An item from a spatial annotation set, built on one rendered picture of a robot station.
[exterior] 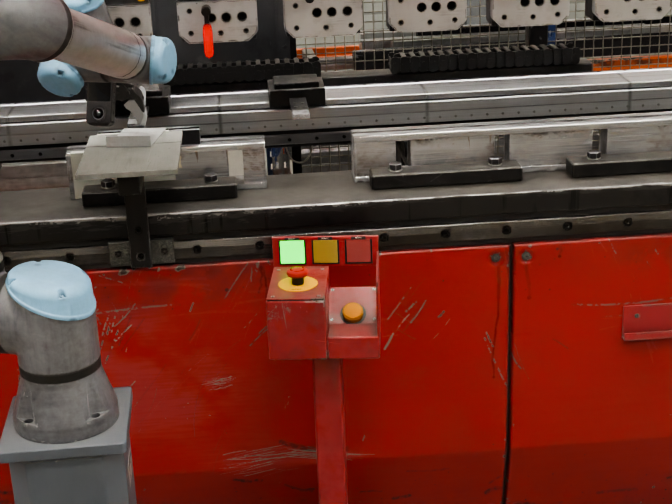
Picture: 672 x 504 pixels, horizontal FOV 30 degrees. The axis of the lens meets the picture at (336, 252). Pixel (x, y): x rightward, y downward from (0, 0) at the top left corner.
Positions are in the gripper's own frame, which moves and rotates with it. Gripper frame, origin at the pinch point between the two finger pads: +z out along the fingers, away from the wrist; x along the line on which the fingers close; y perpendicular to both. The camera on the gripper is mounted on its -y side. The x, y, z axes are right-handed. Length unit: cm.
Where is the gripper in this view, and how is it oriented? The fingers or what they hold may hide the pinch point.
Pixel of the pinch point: (124, 123)
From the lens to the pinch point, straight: 238.1
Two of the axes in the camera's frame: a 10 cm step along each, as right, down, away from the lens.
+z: 0.9, 4.9, 8.7
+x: -9.9, -0.2, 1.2
